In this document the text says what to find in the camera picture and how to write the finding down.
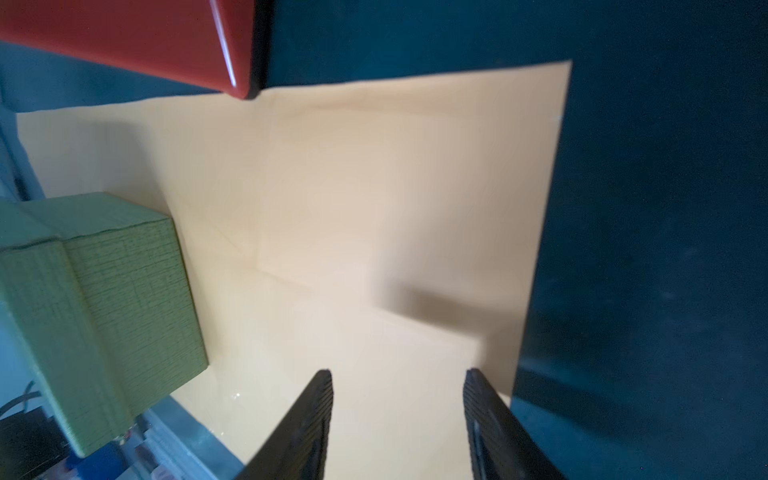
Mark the orange wrapping paper sheet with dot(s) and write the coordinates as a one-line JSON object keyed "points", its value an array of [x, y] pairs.
{"points": [[387, 231]]}

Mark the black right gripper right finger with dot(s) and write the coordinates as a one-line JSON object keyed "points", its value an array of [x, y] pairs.
{"points": [[500, 448]]}

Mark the green gift box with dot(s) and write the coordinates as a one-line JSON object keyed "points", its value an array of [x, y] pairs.
{"points": [[95, 293]]}

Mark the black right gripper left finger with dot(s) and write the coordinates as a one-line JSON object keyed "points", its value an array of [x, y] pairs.
{"points": [[297, 448]]}

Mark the red tape dispenser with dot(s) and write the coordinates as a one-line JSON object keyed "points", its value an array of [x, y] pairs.
{"points": [[209, 44]]}

